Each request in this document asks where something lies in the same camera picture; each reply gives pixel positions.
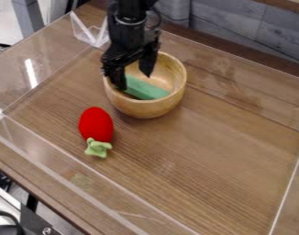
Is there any grey cabinet leg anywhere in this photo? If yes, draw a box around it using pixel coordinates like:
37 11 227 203
10 0 44 38

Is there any clear acrylic enclosure wall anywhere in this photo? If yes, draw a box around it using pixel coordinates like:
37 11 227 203
0 7 299 235

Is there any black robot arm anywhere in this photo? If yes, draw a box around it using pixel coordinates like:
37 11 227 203
100 0 161 90

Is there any green rectangular block stick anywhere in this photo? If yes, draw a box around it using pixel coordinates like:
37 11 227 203
124 74 169 100

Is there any light brown wooden bowl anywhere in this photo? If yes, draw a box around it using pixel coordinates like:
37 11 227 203
102 51 187 118

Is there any black table clamp mount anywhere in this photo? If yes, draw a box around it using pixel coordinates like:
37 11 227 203
20 205 62 235

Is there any black cable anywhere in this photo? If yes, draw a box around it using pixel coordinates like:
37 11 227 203
0 210 24 235

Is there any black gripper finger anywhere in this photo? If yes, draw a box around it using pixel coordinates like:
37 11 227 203
138 46 158 77
109 66 126 90

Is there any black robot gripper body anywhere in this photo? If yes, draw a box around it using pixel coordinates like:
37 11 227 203
100 3 161 75

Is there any red plush strawberry toy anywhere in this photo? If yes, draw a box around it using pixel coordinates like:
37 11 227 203
78 106 113 158

